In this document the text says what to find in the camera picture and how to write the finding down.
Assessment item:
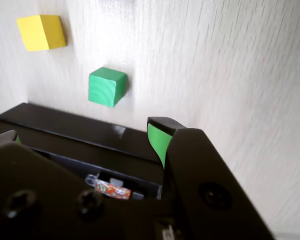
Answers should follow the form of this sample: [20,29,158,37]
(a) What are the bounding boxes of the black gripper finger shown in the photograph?
[146,116,276,240]
[0,129,126,240]

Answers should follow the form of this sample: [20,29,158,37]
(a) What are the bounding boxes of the green wooden cube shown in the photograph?
[87,66,128,109]

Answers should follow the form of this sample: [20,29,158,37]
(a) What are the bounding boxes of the yellow wooden cube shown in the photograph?
[16,14,67,53]

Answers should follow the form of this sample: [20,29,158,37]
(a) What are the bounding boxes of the black cardboard box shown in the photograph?
[0,119,163,201]

